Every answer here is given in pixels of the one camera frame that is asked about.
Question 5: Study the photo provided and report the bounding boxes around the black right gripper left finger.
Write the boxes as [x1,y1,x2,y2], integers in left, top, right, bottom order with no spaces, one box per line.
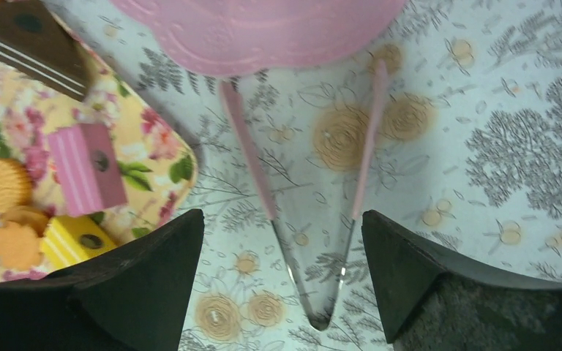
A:
[0,209,204,350]

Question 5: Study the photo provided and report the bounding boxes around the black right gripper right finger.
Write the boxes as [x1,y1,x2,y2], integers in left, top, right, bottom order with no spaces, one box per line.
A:
[361,211,562,350]

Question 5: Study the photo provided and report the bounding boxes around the yellow wafer biscuit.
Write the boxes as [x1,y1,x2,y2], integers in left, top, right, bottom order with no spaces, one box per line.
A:
[40,216,117,270]

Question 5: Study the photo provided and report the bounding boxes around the pink wafer biscuit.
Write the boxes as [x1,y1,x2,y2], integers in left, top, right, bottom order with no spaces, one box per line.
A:
[48,123,127,216]

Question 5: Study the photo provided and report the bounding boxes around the pink-handled metal tongs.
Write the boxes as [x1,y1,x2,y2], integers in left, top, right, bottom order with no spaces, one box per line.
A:
[219,60,389,331]

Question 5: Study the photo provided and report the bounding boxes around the pink three-tier cake stand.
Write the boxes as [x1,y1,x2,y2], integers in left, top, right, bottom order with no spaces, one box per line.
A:
[113,0,405,77]

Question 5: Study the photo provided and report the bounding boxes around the chocolate wafer biscuit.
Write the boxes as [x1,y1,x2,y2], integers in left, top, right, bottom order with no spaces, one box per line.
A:
[0,1,91,102]

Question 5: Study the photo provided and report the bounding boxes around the small orange cookie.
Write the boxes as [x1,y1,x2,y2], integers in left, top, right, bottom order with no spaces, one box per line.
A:
[0,205,49,271]

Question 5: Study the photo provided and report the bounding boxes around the round orange cookie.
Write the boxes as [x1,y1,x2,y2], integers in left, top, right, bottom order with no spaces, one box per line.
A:
[0,158,32,214]

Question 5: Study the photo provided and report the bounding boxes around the floral tablecloth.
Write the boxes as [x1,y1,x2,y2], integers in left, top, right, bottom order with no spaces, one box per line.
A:
[41,1,562,350]

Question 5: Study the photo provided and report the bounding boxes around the floral serving tray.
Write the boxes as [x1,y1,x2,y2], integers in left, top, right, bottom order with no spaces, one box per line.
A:
[0,14,198,282]

